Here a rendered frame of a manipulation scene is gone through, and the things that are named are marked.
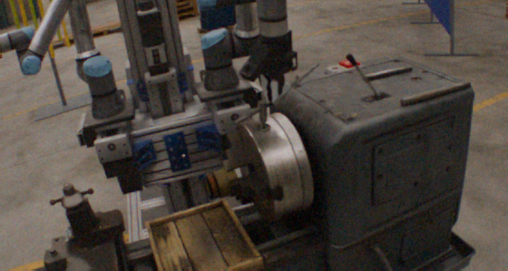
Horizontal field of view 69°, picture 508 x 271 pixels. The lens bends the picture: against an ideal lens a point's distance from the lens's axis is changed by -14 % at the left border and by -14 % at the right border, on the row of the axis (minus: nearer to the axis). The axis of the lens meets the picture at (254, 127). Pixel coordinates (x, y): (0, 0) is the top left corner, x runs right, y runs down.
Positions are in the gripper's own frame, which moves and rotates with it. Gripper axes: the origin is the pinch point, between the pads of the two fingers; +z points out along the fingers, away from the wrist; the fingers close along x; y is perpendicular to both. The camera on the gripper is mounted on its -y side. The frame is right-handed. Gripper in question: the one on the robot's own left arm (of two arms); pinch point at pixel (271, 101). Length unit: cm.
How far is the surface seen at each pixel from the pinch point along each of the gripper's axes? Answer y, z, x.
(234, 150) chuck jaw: -9.5, 15.5, 6.9
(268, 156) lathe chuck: -9.3, 9.7, -7.6
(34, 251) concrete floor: -84, 155, 168
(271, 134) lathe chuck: -4.1, 7.2, -3.8
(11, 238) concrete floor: -97, 160, 200
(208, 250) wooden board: -29, 41, 1
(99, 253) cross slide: -58, 33, 17
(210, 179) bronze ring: -20.4, 18.9, 5.1
